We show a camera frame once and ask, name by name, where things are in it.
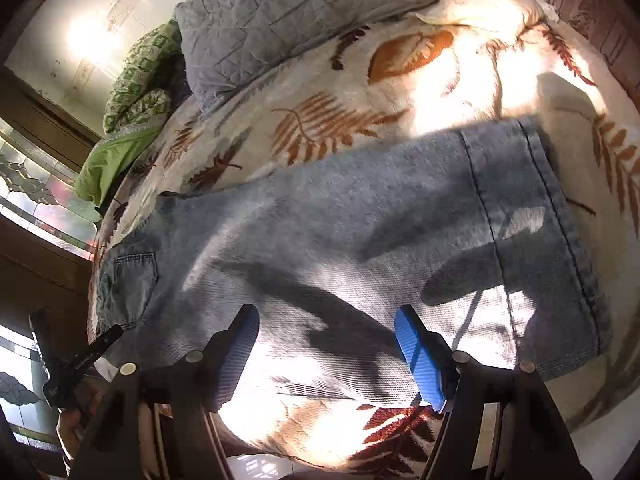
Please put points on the leaf-print fleece blanket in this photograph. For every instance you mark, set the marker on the leaf-print fleece blanket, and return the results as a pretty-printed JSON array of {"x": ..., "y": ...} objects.
[{"x": 350, "y": 85}]

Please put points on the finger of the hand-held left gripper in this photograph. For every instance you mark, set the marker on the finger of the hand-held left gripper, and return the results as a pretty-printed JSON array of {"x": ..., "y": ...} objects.
[
  {"x": 41, "y": 335},
  {"x": 97, "y": 345}
]

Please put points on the pink striped headboard cushion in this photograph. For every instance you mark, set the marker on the pink striped headboard cushion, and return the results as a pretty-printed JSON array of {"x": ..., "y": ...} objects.
[{"x": 595, "y": 15}]

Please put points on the dark cloth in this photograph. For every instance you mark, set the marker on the dark cloth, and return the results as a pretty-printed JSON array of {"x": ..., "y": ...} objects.
[{"x": 177, "y": 77}]

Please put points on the grey quilted pillow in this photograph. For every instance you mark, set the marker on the grey quilted pillow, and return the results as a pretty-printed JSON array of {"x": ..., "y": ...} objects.
[{"x": 280, "y": 20}]

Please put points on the green patterned quilt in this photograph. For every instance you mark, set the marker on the green patterned quilt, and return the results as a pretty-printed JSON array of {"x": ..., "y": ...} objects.
[{"x": 140, "y": 85}]

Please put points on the stained glass window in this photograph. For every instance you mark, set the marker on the stained glass window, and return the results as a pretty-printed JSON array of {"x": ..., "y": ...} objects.
[{"x": 30, "y": 195}]

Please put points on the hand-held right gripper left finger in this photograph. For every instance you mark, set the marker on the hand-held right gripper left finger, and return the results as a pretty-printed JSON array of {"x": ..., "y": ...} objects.
[{"x": 234, "y": 352}]

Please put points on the blue denim pants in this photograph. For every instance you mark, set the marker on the blue denim pants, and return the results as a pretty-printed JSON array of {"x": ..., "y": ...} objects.
[{"x": 325, "y": 220}]

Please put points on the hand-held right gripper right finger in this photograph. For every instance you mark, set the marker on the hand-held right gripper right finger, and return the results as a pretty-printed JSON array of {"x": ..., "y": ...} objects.
[{"x": 420, "y": 355}]

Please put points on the person's left hand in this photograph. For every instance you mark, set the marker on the person's left hand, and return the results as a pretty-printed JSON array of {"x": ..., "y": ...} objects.
[{"x": 75, "y": 425}]

